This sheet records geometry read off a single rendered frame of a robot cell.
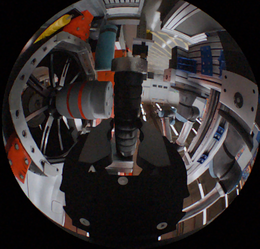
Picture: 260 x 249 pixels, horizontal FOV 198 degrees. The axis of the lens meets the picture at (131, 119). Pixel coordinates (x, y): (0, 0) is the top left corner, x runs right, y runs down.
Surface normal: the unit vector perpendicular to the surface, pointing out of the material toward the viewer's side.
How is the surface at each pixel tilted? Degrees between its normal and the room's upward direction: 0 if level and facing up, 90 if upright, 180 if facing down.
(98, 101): 101
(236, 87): 90
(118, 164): 90
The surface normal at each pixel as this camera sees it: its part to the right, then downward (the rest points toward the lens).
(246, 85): -1.00, -0.07
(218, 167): -0.97, 0.07
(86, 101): 0.04, 0.30
